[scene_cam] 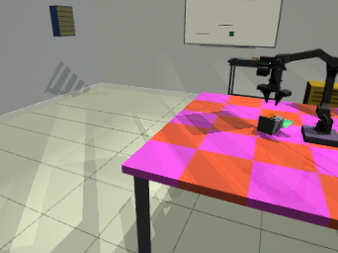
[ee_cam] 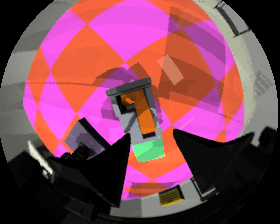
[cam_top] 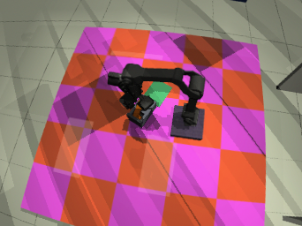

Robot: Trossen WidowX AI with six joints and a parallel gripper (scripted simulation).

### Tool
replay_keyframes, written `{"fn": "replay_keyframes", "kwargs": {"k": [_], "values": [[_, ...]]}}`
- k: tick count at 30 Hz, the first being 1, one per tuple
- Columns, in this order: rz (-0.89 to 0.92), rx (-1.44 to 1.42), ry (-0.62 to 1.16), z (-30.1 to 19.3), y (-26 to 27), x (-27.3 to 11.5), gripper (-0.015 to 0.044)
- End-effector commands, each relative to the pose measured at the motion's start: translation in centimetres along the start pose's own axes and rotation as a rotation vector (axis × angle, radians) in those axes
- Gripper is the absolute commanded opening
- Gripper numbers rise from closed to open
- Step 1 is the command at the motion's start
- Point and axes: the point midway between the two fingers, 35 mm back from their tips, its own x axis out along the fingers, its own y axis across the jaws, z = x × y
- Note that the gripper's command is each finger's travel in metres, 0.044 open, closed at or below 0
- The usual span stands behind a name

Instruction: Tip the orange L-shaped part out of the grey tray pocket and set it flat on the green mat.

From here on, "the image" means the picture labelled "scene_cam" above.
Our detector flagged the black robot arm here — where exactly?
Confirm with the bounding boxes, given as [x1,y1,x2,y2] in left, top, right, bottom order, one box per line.
[256,48,338,135]

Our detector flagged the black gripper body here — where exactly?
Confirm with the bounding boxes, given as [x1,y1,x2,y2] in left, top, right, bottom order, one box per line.
[256,77,292,97]

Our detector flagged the orange l-shaped part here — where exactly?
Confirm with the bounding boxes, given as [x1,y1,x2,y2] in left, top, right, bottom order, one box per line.
[266,112,275,118]

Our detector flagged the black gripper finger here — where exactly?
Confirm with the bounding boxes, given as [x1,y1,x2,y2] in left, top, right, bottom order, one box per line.
[261,91,270,104]
[275,95,284,106]

